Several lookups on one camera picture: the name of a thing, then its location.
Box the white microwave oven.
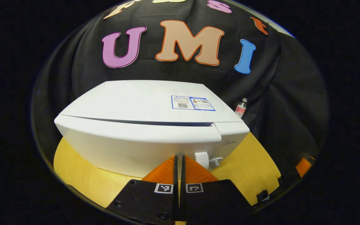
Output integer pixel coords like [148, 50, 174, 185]
[54, 80, 250, 178]

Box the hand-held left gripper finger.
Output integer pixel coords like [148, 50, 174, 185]
[105, 155, 179, 225]
[180, 155, 255, 225]

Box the small clear bottle pink label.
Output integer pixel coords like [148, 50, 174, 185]
[235, 97, 248, 118]

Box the black backdrop cloth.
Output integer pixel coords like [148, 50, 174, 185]
[32, 0, 330, 188]

